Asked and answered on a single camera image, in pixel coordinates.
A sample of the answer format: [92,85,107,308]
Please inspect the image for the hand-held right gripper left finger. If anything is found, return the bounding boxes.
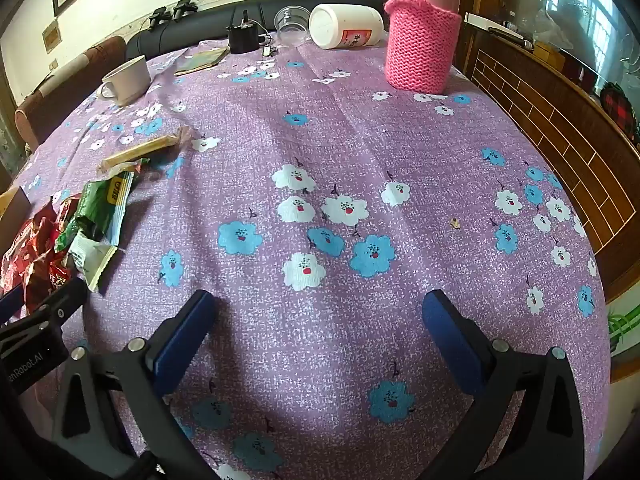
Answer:
[50,289,221,480]

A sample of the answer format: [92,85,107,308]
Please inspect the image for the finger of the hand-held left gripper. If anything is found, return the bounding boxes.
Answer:
[0,284,27,323]
[19,276,89,332]

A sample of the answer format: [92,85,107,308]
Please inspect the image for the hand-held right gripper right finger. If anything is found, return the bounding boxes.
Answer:
[421,289,586,480]

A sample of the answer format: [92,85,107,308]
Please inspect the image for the red snack packets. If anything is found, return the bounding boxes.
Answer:
[0,198,77,314]

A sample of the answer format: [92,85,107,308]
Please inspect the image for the cardboard box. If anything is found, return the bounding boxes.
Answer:
[0,186,32,234]

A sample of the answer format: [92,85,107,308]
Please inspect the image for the green pea snack packet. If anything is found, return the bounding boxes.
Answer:
[54,172,135,254]

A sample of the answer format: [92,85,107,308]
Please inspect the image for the white and green snack packet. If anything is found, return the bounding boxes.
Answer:
[67,232,126,294]

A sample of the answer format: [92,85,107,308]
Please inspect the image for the clear round cookie packet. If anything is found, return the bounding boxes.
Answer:
[97,158,151,180]

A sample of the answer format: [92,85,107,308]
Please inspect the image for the long biscuit packet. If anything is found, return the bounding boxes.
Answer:
[101,127,194,171]

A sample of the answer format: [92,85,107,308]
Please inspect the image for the brown padded chair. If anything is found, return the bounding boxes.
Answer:
[13,35,127,149]

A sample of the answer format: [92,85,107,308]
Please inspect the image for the white mug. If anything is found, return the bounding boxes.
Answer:
[99,55,153,107]

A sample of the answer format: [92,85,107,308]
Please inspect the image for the purple floral tablecloth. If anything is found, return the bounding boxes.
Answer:
[0,42,615,480]

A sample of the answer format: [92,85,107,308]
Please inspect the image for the wooden cabinet with brick pattern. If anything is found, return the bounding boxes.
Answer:
[452,0,640,382]

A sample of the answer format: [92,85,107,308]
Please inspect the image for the green booklet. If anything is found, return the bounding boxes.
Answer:
[173,47,230,77]

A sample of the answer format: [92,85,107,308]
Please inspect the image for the red and black plaid item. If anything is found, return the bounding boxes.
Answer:
[599,82,639,137]

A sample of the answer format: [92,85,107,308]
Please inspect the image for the pink flask with knitted sleeve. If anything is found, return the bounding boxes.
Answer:
[383,0,462,95]

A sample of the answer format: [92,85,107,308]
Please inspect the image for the small black box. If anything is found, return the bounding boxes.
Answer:
[227,10,261,55]

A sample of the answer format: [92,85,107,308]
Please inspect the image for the black sofa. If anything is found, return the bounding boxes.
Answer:
[124,0,401,61]

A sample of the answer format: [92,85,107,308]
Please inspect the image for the clear plastic cup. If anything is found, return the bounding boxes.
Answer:
[273,5,314,46]

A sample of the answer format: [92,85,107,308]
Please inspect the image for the white plastic jar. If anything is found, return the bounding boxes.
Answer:
[308,3,387,51]

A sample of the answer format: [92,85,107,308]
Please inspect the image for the small wall plaque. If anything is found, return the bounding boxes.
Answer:
[42,18,62,54]

